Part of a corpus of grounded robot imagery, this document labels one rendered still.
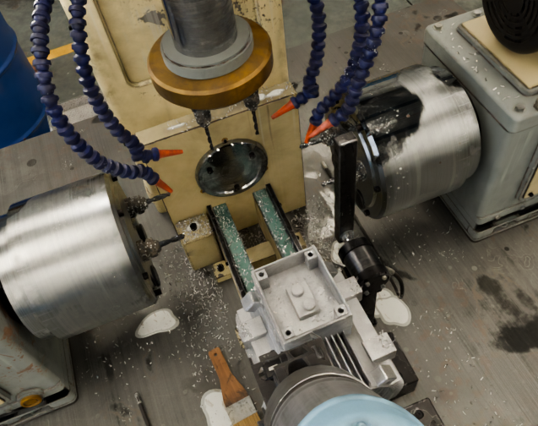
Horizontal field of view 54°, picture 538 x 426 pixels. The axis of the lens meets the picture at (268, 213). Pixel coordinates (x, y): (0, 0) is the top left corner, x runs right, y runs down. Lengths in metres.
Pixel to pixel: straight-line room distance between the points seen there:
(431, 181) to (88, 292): 0.60
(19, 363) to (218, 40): 0.60
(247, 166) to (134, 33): 0.32
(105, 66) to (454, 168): 0.63
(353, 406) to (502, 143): 0.75
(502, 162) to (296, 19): 2.31
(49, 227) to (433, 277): 0.74
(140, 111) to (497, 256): 0.78
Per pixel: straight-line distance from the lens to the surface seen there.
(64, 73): 3.23
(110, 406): 1.12
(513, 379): 1.10
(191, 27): 0.72
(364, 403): 0.31
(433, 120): 0.94
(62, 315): 0.90
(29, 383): 1.05
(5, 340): 0.92
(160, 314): 1.15
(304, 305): 0.74
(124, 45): 0.98
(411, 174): 0.93
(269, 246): 1.13
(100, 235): 0.85
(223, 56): 0.74
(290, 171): 1.13
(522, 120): 0.96
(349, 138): 0.76
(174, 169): 1.01
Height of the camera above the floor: 1.80
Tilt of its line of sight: 54 degrees down
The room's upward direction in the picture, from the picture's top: 10 degrees counter-clockwise
